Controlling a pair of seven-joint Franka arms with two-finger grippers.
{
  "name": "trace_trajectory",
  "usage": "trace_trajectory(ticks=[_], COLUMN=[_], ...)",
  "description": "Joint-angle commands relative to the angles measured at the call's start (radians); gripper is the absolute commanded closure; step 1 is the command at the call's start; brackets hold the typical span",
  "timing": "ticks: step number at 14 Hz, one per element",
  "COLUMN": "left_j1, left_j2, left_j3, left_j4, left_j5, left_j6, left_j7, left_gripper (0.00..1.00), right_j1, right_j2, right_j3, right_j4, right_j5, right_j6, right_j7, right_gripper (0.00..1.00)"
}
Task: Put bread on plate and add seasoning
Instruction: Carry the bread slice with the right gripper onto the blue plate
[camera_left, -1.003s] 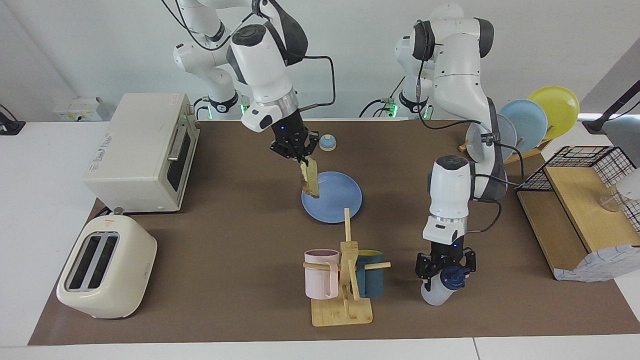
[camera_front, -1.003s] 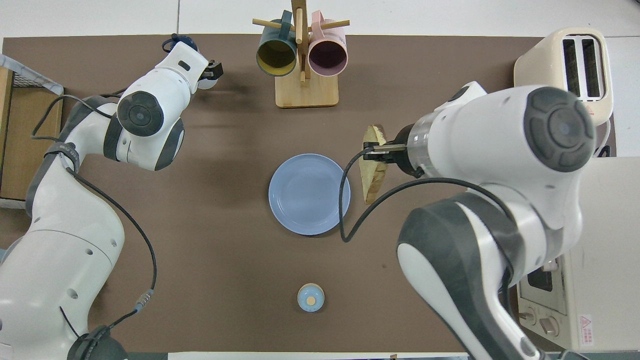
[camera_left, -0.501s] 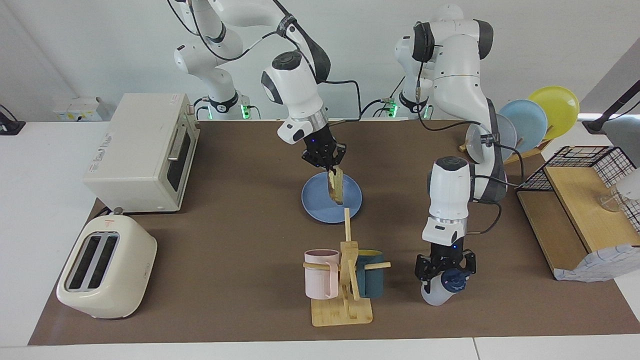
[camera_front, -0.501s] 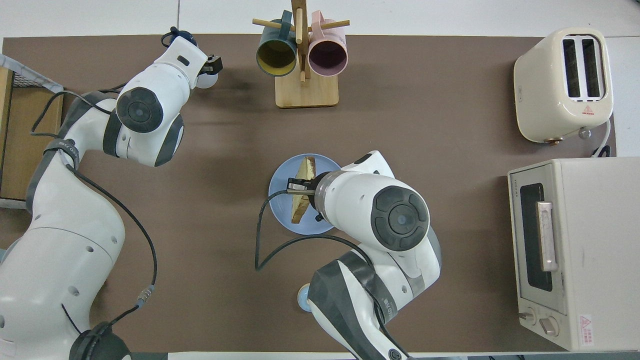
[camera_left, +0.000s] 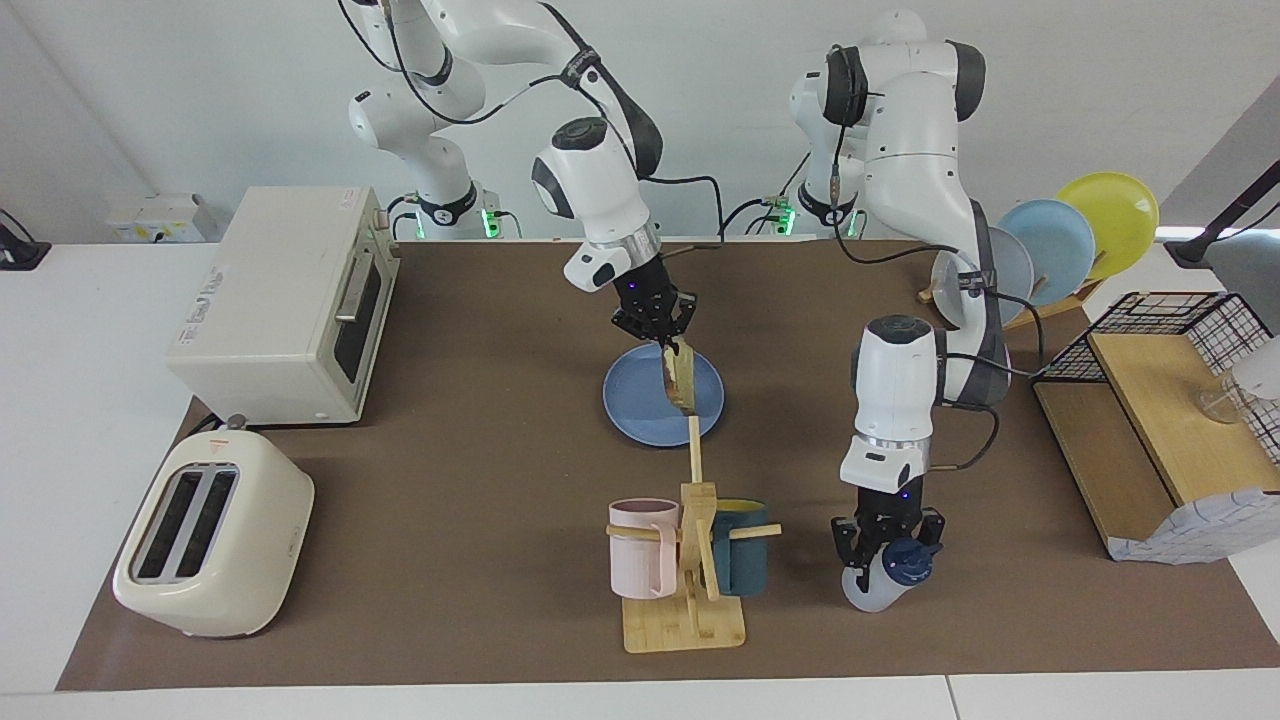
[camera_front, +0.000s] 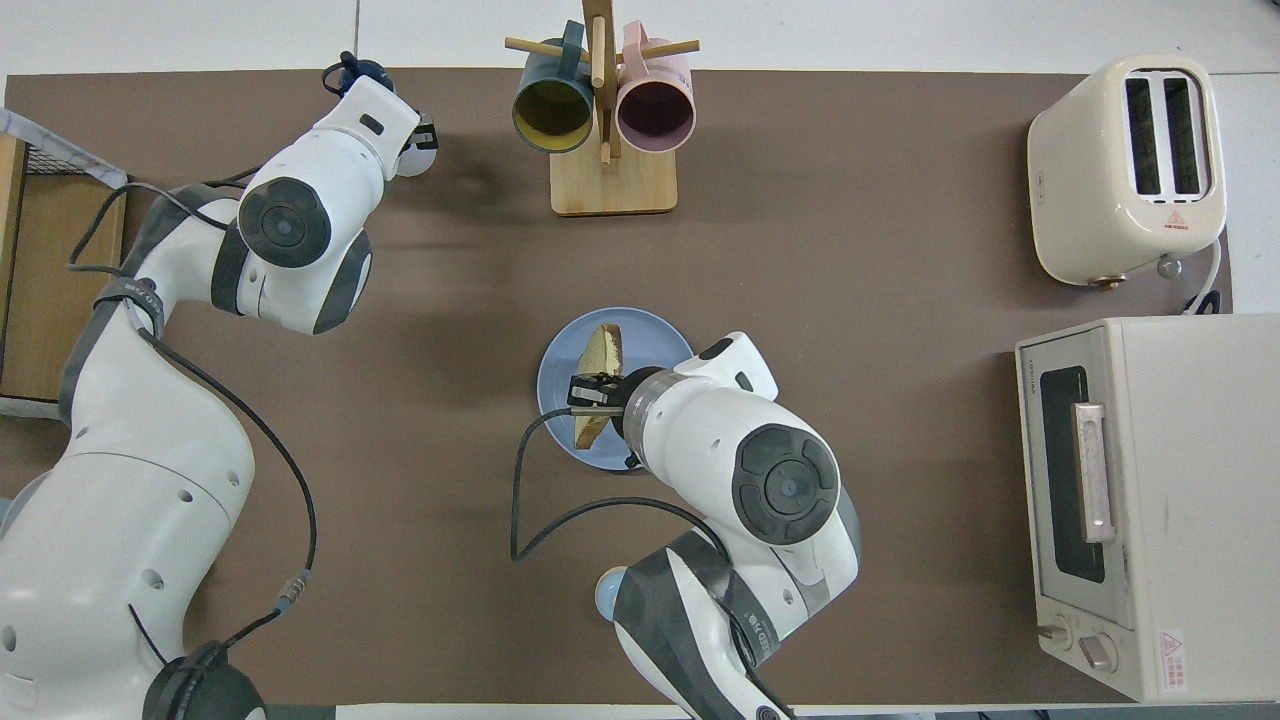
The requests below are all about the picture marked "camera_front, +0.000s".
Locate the cream two-slot toaster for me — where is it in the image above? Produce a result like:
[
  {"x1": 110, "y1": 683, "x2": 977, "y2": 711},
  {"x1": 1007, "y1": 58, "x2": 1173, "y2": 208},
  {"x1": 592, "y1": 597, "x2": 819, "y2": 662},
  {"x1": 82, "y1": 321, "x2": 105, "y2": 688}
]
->
[{"x1": 1027, "y1": 55, "x2": 1228, "y2": 291}]

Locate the pink mug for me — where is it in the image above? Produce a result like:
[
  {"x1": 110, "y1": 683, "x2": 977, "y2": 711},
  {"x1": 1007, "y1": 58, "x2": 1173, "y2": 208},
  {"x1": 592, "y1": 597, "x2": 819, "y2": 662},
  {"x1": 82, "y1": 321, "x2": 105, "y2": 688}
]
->
[{"x1": 615, "y1": 20, "x2": 697, "y2": 154}]

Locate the black wire basket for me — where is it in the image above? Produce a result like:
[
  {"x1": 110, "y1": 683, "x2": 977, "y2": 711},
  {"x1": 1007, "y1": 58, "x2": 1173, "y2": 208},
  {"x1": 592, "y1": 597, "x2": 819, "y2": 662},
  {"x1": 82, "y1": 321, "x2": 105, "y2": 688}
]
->
[{"x1": 20, "y1": 145, "x2": 83, "y2": 177}]

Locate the toaster power cord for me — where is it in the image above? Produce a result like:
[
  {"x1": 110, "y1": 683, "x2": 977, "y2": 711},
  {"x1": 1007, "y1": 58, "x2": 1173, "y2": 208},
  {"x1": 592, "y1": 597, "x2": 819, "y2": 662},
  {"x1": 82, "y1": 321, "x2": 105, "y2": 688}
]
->
[{"x1": 1180, "y1": 238, "x2": 1226, "y2": 316}]

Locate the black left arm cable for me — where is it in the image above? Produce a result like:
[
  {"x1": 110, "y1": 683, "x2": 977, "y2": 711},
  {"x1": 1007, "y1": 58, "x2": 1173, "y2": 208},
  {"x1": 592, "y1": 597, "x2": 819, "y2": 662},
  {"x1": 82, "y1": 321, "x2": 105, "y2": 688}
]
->
[{"x1": 66, "y1": 170, "x2": 319, "y2": 651}]

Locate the slice of toast bread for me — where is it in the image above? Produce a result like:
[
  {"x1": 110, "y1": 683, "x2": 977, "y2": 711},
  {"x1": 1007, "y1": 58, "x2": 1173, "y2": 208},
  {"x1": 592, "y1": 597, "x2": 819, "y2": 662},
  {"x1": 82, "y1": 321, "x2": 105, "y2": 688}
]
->
[{"x1": 574, "y1": 323, "x2": 625, "y2": 449}]

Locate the blue round plate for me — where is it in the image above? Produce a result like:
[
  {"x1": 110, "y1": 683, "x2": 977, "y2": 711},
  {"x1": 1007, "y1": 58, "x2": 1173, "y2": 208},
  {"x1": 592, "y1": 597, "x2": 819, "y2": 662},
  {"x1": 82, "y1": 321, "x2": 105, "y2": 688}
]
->
[{"x1": 537, "y1": 307, "x2": 696, "y2": 472}]

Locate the white toaster oven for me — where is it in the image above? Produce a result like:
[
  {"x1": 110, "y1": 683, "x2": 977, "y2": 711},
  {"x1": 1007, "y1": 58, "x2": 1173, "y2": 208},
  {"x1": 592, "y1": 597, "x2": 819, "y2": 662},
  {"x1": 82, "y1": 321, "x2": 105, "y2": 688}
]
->
[{"x1": 1015, "y1": 315, "x2": 1280, "y2": 703}]

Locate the brown table mat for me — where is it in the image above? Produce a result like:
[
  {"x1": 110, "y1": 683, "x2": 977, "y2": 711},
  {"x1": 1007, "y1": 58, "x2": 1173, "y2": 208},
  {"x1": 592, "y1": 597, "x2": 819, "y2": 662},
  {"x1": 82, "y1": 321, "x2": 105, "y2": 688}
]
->
[{"x1": 0, "y1": 68, "x2": 1233, "y2": 706}]

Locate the translucent squeeze bottle blue cap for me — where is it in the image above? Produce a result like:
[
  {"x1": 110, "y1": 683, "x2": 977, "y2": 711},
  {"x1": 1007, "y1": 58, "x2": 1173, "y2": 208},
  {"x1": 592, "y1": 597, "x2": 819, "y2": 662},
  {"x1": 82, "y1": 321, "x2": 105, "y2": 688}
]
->
[{"x1": 322, "y1": 52, "x2": 439, "y2": 179}]

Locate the wooden shelf unit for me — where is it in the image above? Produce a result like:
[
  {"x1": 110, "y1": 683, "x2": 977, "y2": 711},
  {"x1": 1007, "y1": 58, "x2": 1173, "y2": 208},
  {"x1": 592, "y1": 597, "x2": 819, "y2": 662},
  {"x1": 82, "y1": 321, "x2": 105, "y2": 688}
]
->
[{"x1": 0, "y1": 135, "x2": 129, "y2": 403}]

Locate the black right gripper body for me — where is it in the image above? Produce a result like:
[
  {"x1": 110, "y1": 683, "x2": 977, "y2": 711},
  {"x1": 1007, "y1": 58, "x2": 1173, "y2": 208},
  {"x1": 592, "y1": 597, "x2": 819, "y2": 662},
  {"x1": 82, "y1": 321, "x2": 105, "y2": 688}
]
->
[{"x1": 598, "y1": 368, "x2": 641, "y2": 469}]

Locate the marble pattern paper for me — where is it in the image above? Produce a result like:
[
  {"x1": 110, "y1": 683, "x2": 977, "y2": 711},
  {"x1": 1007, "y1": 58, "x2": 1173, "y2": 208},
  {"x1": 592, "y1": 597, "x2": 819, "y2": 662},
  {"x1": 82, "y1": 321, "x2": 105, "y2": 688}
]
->
[{"x1": 0, "y1": 108, "x2": 129, "y2": 191}]

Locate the dark teal mug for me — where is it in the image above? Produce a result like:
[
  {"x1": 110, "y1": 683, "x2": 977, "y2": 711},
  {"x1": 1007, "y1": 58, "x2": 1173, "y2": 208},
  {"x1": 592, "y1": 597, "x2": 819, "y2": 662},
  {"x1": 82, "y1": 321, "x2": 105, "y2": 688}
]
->
[{"x1": 512, "y1": 20, "x2": 596, "y2": 155}]

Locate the wooden mug tree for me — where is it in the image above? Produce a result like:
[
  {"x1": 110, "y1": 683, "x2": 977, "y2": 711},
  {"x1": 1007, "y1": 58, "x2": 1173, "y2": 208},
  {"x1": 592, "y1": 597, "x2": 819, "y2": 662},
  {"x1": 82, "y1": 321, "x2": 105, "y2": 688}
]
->
[{"x1": 505, "y1": 0, "x2": 701, "y2": 217}]

